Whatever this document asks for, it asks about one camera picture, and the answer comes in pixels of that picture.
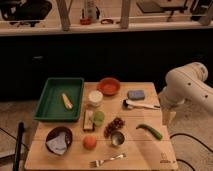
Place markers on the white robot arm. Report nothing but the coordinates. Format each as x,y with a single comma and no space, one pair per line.
185,83

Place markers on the small metal cup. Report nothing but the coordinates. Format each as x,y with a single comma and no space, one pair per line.
117,138

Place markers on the dark brown bowl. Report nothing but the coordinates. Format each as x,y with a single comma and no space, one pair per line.
56,131

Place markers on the orange bowl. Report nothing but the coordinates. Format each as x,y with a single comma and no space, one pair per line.
109,86

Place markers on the orange fruit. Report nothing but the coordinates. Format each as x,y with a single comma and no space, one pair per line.
89,142

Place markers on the silver fork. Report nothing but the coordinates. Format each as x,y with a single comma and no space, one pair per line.
98,163

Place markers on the green plastic tray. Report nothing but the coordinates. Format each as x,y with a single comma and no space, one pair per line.
51,106

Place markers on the dark grape bunch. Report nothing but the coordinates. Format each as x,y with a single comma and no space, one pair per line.
116,124

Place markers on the wooden block toy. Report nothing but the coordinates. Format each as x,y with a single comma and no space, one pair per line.
87,123

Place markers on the black pole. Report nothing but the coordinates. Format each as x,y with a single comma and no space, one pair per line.
18,146

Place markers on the light green cup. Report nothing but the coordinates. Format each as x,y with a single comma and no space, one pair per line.
98,118

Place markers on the grey blue cloth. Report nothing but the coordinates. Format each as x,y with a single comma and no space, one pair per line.
58,144

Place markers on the yellow corn piece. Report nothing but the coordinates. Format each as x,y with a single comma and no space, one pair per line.
67,103

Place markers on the white round cup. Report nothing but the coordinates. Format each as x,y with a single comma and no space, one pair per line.
95,98

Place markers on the black office chair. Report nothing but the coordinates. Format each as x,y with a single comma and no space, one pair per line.
30,12

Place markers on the blue sponge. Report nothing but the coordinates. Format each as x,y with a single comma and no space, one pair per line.
136,94

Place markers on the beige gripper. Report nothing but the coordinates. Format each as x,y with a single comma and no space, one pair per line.
168,116

